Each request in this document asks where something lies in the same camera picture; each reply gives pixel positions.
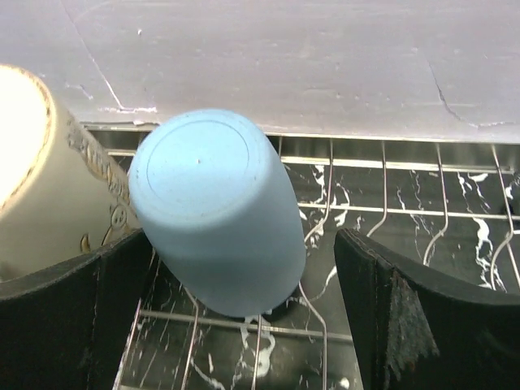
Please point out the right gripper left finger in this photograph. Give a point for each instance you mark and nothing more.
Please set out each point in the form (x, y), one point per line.
(65, 327)

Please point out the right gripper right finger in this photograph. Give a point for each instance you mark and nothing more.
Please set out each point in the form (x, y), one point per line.
(414, 327)

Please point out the cream ceramic mug green inside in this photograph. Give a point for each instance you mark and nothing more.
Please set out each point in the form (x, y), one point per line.
(62, 194)

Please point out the light blue plastic cup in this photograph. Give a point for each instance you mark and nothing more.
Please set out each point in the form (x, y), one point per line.
(215, 201)

